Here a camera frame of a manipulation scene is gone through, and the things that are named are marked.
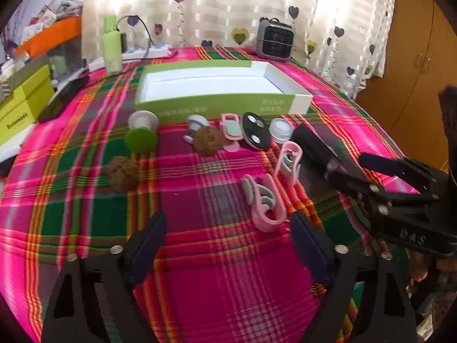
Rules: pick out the chevron pattern box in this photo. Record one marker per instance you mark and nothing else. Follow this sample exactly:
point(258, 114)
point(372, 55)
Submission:
point(7, 89)

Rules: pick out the orange storage box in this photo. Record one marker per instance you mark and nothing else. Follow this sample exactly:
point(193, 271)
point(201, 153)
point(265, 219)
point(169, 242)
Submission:
point(53, 32)

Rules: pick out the pink clip with grey pad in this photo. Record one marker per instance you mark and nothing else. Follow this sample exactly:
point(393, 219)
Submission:
point(234, 128)
point(285, 171)

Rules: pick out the black charger plug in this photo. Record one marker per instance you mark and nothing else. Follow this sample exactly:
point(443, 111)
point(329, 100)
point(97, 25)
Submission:
point(124, 41)

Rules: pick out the grey fan heater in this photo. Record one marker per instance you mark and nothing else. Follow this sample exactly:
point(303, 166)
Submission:
point(275, 39)

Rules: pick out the pink clip with grey rings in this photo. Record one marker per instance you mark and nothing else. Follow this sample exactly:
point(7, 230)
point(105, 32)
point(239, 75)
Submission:
point(262, 221)

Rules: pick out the brown ball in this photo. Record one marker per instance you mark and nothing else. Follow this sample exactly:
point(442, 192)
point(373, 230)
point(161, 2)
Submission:
point(123, 173)
point(209, 141)

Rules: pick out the heart print curtain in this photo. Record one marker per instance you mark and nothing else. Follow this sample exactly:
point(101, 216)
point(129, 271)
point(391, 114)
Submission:
point(221, 7)

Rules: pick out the white egg-shaped gadget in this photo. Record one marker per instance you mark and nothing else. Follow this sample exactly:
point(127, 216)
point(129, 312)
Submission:
point(196, 121)

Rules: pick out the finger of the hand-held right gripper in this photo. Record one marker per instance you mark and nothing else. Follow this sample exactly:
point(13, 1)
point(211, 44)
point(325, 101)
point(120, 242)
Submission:
point(382, 164)
point(357, 185)

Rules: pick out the pile of small packets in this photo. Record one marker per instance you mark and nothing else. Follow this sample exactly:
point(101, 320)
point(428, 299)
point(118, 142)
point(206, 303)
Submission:
point(50, 10)

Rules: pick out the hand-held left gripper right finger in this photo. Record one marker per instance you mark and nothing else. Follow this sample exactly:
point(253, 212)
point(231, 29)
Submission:
point(310, 253)

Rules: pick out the purple decorative branches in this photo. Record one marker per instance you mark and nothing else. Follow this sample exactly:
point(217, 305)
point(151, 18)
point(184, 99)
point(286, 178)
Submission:
point(8, 43)

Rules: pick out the wooden wardrobe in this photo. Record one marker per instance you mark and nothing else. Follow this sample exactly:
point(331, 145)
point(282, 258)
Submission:
point(410, 78)

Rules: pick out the pink plaid tablecloth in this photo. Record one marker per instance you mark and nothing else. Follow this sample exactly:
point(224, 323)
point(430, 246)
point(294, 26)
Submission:
point(214, 257)

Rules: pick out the light green bottle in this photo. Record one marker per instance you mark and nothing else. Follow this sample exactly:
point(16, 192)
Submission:
point(112, 46)

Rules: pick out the green and white cardboard box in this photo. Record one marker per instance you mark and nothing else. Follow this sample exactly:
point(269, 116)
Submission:
point(214, 87)

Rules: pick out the black disc with round holes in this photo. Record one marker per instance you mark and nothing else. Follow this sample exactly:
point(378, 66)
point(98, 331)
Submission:
point(262, 128)

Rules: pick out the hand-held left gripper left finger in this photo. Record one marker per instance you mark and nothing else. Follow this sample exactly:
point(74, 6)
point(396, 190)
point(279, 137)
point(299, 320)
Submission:
point(148, 246)

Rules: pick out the yellow-green cardboard box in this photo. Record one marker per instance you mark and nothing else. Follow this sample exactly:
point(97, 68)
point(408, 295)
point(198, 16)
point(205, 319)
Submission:
point(25, 110)

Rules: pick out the white cream jar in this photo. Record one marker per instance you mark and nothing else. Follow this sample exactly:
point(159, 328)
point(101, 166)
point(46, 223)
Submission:
point(280, 130)

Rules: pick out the white board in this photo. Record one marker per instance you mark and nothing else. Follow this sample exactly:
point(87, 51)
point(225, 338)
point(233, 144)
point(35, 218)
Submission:
point(14, 143)

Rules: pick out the black phone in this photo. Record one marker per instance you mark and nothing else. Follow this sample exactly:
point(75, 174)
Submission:
point(68, 91)

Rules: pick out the white power strip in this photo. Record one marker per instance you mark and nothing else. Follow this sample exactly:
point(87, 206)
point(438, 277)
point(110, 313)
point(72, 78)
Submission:
point(150, 51)

